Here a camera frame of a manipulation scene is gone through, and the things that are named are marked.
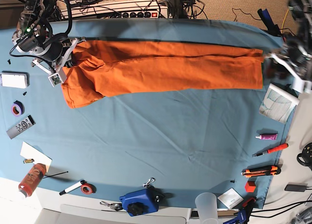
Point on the orange t-shirt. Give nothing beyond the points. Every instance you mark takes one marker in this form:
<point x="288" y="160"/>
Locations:
<point x="111" y="68"/>

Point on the clear plastic cup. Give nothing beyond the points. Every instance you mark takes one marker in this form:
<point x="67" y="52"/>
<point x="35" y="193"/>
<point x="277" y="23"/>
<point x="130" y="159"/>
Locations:
<point x="206" y="204"/>

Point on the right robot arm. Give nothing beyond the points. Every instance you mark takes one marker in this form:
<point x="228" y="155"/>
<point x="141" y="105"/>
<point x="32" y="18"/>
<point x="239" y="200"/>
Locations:
<point x="34" y="38"/>

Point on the leaf pattern notebook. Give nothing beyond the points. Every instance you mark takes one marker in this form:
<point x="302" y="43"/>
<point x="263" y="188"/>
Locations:
<point x="278" y="104"/>

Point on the white paper booklet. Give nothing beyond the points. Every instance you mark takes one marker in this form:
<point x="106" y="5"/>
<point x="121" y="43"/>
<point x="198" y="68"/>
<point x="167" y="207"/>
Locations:
<point x="230" y="198"/>

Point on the white paper card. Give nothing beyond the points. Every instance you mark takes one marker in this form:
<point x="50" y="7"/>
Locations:
<point x="29" y="152"/>

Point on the black power brick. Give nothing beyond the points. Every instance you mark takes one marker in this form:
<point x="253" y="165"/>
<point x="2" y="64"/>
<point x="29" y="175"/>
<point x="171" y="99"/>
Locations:
<point x="295" y="188"/>

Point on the purple glue tube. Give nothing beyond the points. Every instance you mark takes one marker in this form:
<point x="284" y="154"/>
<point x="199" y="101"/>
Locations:
<point x="272" y="137"/>

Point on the grey remote control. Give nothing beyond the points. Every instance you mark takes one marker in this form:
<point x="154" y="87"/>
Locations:
<point x="20" y="127"/>

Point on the teal table cloth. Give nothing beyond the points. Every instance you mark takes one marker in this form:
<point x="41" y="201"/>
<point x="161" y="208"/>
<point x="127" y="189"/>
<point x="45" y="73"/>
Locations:
<point x="191" y="141"/>

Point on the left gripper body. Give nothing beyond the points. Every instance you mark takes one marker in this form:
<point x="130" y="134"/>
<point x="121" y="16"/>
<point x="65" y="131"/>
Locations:
<point x="301" y="71"/>

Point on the red handled screwdriver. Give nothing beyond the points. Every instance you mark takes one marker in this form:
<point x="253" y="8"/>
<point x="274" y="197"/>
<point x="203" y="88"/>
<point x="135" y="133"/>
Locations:
<point x="271" y="150"/>

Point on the purple tape roll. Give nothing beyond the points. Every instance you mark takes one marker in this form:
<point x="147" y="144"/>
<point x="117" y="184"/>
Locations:
<point x="17" y="108"/>

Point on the blue black clamp handle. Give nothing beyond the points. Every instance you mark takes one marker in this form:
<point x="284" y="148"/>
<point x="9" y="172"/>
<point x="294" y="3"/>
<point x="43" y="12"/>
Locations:
<point x="272" y="28"/>

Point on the red drink bottle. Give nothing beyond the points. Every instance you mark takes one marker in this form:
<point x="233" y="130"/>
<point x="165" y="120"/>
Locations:
<point x="32" y="179"/>

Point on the silver carabiner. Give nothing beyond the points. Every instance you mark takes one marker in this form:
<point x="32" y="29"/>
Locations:
<point x="148" y="184"/>

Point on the silver key clip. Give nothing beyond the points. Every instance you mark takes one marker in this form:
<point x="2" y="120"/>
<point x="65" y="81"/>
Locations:
<point x="113" y="206"/>

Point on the small red cube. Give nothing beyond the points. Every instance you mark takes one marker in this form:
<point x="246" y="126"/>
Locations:
<point x="250" y="186"/>

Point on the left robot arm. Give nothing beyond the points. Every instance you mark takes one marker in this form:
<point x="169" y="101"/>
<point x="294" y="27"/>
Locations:
<point x="295" y="54"/>

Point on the blue black clamp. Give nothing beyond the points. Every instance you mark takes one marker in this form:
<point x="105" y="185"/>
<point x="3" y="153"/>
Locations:
<point x="243" y="214"/>

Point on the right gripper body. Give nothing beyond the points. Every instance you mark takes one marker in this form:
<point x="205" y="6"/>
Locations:
<point x="52" y="58"/>

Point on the orange black utility knife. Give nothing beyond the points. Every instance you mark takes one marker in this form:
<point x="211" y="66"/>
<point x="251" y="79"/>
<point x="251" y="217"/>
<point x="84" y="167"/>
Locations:
<point x="268" y="170"/>

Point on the thin black stick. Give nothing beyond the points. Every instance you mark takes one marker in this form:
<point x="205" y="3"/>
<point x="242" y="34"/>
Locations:
<point x="55" y="174"/>

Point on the black white marker pen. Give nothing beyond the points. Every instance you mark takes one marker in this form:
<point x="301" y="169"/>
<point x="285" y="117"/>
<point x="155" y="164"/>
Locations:
<point x="72" y="187"/>

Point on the red tape roll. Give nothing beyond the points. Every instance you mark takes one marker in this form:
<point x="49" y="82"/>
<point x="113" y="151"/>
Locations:
<point x="87" y="188"/>

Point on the white phone box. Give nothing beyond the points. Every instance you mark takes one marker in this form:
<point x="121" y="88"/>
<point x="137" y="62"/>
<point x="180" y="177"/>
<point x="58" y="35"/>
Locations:
<point x="14" y="80"/>

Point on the small yellow battery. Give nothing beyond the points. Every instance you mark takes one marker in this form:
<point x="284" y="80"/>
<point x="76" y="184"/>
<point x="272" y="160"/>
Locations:
<point x="28" y="160"/>

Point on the blue plastic device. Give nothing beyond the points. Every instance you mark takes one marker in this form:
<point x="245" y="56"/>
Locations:
<point x="141" y="202"/>

